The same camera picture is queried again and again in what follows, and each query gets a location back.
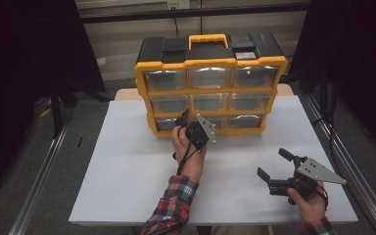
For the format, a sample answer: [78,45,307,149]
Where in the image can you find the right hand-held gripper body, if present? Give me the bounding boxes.
[267,157,348,200]

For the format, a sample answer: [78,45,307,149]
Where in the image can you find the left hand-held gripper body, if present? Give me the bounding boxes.
[175,114,217,151]

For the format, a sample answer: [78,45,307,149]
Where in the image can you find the yellow black drawer organizer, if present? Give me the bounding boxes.
[134,31,289,138]

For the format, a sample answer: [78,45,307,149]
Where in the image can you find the person's left hand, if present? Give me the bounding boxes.
[171,126,208,182]

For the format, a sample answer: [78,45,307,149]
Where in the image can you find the person's right hand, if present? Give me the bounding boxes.
[287,183,327,225]

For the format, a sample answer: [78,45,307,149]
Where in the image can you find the grid of clear drawers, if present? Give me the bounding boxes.
[142,66,279,132]

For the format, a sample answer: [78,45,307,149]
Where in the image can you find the black horizontal bar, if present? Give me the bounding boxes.
[77,2,311,24]

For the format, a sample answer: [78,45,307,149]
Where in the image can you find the black curtain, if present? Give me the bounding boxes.
[288,0,376,163]
[0,0,107,205]

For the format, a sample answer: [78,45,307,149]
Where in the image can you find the yellow floor object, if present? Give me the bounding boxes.
[38,98,52,118]

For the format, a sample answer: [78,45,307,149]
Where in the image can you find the metal floor rail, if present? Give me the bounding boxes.
[302,94,376,235]
[8,125,70,235]

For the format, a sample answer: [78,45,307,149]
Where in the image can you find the black floor cables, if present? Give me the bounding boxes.
[310,94,338,159]

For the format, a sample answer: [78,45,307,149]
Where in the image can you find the black hanging cable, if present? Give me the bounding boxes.
[172,8,181,39]

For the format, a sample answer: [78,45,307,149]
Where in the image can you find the white wall outlet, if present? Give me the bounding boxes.
[166,0,191,10]

